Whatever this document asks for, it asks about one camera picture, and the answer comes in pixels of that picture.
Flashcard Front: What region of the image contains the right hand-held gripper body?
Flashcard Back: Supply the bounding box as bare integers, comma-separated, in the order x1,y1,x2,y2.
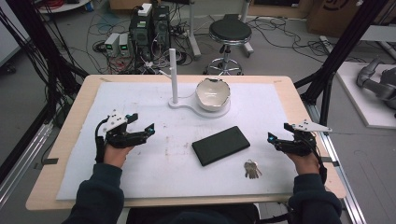
276,119,333,158

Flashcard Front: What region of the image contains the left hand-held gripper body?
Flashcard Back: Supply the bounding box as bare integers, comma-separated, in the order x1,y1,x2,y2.
102,109,148,149

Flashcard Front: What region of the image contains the white stand with post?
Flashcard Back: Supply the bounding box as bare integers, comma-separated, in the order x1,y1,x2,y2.
167,48,232,119

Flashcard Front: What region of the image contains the black round stool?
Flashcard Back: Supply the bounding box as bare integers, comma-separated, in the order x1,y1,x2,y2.
203,13,253,77

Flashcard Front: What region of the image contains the black tape strip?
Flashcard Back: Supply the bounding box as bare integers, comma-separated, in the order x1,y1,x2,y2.
33,157,60,171
320,156,341,168

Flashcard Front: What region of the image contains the right hand-held gripper cable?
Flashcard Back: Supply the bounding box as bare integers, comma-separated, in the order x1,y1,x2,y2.
307,136,329,185

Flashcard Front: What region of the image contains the grey power supply unit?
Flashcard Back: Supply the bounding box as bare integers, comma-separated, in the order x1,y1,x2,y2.
118,32,131,58
104,32,121,58

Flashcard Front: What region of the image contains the black flat phone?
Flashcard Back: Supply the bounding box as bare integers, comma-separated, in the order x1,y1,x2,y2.
191,125,251,167

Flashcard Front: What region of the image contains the aluminium rail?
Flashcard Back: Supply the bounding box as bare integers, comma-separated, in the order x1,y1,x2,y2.
304,101,369,224
0,121,54,209

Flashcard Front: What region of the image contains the cardboard box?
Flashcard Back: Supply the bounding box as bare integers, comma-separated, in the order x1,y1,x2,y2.
305,0,396,39

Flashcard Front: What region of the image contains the white power strip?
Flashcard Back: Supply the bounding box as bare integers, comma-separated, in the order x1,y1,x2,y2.
136,2,153,18

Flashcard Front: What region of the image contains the person's lap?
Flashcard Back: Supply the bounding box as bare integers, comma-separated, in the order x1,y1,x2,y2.
125,203,262,224

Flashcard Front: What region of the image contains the white ceramic bowl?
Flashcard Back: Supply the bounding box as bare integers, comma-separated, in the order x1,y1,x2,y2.
194,77,232,113

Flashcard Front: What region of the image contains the bunch of keys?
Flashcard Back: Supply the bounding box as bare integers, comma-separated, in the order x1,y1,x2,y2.
243,159,263,180

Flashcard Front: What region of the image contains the person's left hand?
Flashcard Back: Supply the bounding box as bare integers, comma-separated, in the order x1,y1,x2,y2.
103,142,135,169

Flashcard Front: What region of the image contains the person's right hand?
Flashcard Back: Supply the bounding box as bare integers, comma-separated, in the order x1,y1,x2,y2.
285,151,321,175

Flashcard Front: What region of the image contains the white table leg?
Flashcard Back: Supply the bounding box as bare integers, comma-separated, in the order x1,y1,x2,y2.
186,0,203,60
240,0,255,58

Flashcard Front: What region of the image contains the white table mat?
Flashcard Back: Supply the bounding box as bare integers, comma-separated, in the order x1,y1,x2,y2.
55,80,301,202

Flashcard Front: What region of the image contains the black computer tower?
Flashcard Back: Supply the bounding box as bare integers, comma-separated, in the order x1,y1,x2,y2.
128,8,154,62
151,5,172,55

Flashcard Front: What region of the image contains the black frame strut with cables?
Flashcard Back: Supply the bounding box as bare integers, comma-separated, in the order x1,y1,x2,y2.
0,0,90,129

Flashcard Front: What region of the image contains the left hand-held gripper cable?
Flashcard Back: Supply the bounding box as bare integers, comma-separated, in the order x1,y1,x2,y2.
94,117,109,164

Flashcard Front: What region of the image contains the white floor board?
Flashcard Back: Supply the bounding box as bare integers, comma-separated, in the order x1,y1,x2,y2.
335,61,396,131

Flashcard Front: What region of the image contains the hand-held gripper cable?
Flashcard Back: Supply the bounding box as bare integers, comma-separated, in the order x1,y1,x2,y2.
94,117,109,164
307,136,329,185

